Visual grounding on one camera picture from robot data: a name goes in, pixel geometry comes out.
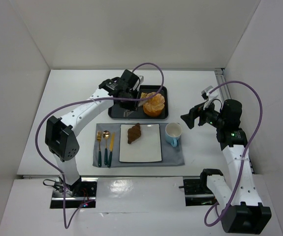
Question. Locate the gold spoon green handle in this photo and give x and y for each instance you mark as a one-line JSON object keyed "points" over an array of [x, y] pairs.
{"points": [[106, 136]]}

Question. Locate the black baking tray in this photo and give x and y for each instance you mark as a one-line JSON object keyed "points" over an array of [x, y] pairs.
{"points": [[116, 112]]}

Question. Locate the silver metal tongs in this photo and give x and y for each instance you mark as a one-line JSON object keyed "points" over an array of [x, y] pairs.
{"points": [[140, 103]]}

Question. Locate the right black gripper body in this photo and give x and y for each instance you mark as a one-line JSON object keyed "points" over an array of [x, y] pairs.
{"points": [[196, 115]]}

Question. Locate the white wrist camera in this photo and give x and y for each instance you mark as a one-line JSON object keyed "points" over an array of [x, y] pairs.
{"points": [[140, 81], [209, 96]]}

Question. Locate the aluminium frame post right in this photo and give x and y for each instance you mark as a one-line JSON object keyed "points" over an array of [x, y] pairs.
{"points": [[223, 90]]}

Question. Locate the white square plate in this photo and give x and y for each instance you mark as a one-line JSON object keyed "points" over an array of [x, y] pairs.
{"points": [[146, 149]]}

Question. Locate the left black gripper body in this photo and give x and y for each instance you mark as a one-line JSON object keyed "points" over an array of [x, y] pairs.
{"points": [[130, 102]]}

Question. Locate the brown chocolate croissant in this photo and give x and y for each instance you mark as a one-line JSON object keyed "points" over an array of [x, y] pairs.
{"points": [[133, 133]]}

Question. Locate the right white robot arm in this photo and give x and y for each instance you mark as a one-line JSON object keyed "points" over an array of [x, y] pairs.
{"points": [[243, 211]]}

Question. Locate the sliced loaf cake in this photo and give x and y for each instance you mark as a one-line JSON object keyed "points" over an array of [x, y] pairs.
{"points": [[143, 95]]}

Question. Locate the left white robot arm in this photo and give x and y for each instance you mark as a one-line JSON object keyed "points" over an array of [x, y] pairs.
{"points": [[61, 133]]}

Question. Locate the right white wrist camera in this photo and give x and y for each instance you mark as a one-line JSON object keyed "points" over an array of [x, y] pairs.
{"points": [[209, 96]]}

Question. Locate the blue white mug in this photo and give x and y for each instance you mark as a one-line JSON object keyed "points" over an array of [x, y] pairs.
{"points": [[173, 132]]}

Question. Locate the grey cloth placemat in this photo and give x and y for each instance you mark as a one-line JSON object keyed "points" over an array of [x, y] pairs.
{"points": [[171, 156]]}

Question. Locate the large sugared round bread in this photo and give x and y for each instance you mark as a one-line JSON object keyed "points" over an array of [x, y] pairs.
{"points": [[153, 107]]}

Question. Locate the gold fork green handle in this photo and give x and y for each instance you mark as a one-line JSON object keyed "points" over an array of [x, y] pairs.
{"points": [[98, 138]]}

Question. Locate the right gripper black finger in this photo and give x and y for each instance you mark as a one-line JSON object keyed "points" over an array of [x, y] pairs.
{"points": [[189, 120], [194, 113]]}

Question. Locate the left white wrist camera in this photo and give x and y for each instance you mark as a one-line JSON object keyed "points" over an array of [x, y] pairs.
{"points": [[140, 81]]}

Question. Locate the gold knife green handle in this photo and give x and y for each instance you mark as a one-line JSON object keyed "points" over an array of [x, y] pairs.
{"points": [[111, 150]]}

